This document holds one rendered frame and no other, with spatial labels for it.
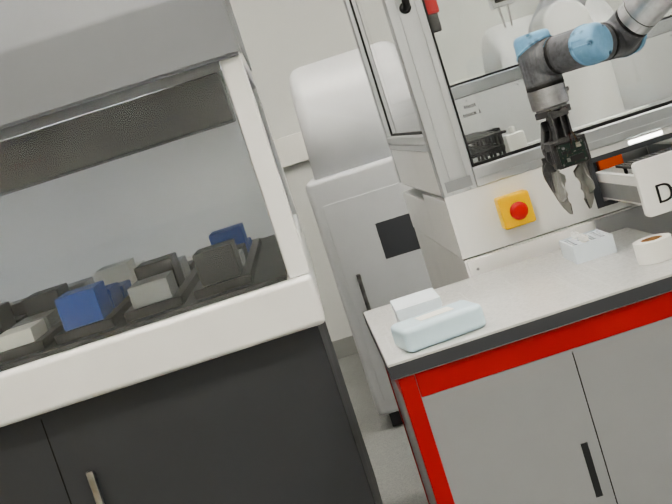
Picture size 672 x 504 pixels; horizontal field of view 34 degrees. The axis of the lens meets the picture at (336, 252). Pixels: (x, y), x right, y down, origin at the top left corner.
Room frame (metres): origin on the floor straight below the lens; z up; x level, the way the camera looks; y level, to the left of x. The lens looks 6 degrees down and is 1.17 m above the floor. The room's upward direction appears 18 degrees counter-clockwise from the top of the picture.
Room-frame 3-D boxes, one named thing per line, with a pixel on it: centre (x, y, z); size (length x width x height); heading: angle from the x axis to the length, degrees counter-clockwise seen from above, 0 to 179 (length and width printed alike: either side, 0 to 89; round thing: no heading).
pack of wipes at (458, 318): (1.89, -0.13, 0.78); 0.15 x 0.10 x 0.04; 101
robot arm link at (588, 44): (2.08, -0.57, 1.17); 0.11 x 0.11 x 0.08; 39
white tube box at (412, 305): (2.06, -0.12, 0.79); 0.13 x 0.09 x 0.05; 0
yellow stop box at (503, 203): (2.39, -0.41, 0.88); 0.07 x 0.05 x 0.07; 91
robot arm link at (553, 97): (2.15, -0.49, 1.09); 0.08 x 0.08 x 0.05
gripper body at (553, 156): (2.14, -0.49, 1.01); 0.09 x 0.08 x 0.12; 0
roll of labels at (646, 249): (1.96, -0.56, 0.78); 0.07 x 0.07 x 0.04
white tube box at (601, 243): (2.21, -0.50, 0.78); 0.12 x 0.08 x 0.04; 179
